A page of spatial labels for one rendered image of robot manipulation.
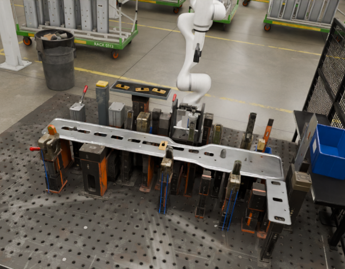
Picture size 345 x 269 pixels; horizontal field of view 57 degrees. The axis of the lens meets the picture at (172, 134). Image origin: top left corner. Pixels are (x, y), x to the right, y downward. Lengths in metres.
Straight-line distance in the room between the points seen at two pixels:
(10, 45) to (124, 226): 4.09
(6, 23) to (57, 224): 3.92
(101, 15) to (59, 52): 1.77
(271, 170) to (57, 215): 1.17
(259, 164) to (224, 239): 0.44
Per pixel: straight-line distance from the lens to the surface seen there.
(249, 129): 1.87
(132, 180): 2.03
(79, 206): 1.91
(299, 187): 1.72
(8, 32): 5.37
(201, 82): 2.13
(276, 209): 1.59
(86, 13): 6.09
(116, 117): 1.95
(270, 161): 1.86
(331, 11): 8.73
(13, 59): 5.51
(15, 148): 2.43
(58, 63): 4.50
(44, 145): 1.81
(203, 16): 1.71
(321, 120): 2.36
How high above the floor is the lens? 2.07
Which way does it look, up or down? 34 degrees down
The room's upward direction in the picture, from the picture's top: 5 degrees clockwise
